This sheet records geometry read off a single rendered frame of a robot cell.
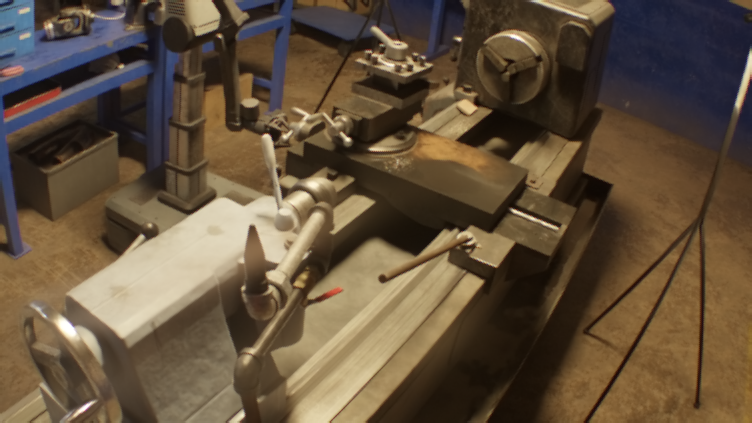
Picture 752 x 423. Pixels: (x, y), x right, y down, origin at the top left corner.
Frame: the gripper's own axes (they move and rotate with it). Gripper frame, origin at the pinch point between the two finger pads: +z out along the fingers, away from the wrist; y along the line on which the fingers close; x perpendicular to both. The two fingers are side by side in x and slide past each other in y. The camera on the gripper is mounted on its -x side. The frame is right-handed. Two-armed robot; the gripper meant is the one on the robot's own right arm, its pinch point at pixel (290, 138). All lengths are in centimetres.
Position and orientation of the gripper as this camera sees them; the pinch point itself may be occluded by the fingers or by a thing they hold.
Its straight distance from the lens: 239.7
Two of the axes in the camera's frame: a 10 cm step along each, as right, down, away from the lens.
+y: -0.2, 7.7, 6.4
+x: -5.3, 5.4, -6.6
